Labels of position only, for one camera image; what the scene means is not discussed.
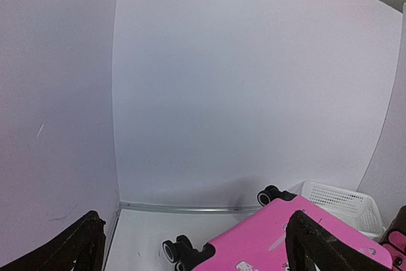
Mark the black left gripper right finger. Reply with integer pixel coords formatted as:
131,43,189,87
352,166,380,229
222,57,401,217
285,211,391,271

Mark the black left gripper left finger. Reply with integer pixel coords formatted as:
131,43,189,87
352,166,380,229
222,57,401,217
1,211,106,271

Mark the pink hard-shell kids suitcase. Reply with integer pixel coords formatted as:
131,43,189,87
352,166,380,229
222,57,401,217
162,185,392,270

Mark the white perforated plastic basket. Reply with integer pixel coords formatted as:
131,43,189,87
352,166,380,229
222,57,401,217
301,181,385,241

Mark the pink and black drawer organizer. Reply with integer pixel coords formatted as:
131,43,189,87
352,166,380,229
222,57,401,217
380,206,406,271

